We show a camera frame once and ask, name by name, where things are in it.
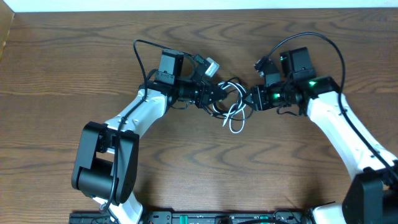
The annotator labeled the black usb cable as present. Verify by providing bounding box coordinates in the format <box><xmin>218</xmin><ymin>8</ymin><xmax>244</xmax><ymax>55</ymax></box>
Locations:
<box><xmin>206</xmin><ymin>77</ymin><xmax>254</xmax><ymax>121</ymax></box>

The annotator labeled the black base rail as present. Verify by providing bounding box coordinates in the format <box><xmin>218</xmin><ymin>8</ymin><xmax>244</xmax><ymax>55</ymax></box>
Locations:
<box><xmin>68</xmin><ymin>209</ymin><xmax>313</xmax><ymax>224</ymax></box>

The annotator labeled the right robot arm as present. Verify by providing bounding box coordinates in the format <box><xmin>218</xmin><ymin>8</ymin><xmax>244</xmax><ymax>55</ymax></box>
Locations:
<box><xmin>245</xmin><ymin>47</ymin><xmax>397</xmax><ymax>223</ymax></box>

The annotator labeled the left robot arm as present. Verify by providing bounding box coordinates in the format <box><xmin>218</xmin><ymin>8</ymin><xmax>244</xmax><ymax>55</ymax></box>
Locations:
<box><xmin>72</xmin><ymin>49</ymin><xmax>227</xmax><ymax>223</ymax></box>

